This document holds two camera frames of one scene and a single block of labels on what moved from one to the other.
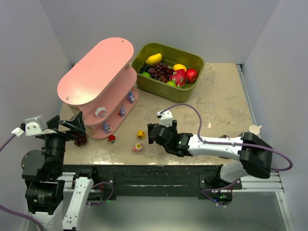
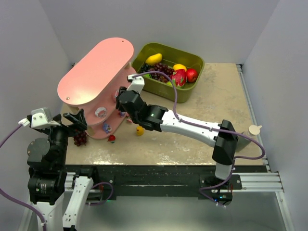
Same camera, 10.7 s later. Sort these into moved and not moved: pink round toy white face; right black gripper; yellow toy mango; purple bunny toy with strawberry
Moved: right black gripper
Not moved: purple bunny toy with strawberry; pink round toy white face; yellow toy mango
